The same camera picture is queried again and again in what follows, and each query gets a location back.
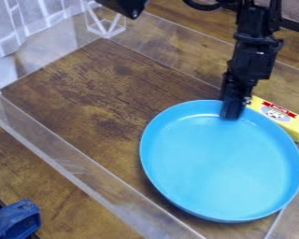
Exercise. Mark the yellow brick with label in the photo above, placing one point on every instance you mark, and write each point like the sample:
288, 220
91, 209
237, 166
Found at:
284, 117

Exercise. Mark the clear acrylic enclosure wall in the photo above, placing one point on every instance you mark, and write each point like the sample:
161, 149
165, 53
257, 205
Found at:
75, 112

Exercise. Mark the blue round plastic tray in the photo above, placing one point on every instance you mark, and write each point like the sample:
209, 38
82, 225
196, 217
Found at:
225, 170

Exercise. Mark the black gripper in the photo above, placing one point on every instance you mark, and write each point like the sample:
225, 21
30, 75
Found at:
252, 64

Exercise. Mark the grey checkered cloth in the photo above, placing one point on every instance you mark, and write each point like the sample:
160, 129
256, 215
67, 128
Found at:
26, 17

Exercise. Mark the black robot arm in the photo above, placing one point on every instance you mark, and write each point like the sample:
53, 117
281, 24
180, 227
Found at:
256, 20

